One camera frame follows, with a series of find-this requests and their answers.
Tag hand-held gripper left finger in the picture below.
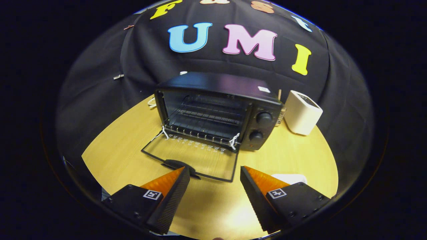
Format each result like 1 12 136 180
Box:
102 167 190 235

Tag white bread toaster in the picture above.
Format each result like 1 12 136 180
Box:
284 90 323 136

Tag wire mesh holder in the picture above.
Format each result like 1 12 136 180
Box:
276 107 287 127

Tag black toaster oven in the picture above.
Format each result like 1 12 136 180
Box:
141 72 284 183

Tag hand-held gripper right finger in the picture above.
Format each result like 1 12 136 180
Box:
240 166 331 234

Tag black backdrop cloth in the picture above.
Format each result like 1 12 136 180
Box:
55 0 374 200

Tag white rectangular plate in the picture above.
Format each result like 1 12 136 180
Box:
271 174 307 185

